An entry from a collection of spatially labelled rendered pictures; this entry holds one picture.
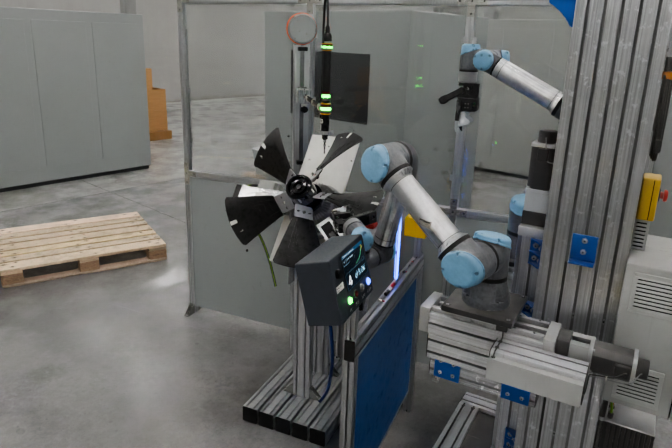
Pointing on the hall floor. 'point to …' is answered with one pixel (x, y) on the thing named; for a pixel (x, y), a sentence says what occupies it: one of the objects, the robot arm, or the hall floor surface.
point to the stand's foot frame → (320, 425)
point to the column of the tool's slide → (298, 138)
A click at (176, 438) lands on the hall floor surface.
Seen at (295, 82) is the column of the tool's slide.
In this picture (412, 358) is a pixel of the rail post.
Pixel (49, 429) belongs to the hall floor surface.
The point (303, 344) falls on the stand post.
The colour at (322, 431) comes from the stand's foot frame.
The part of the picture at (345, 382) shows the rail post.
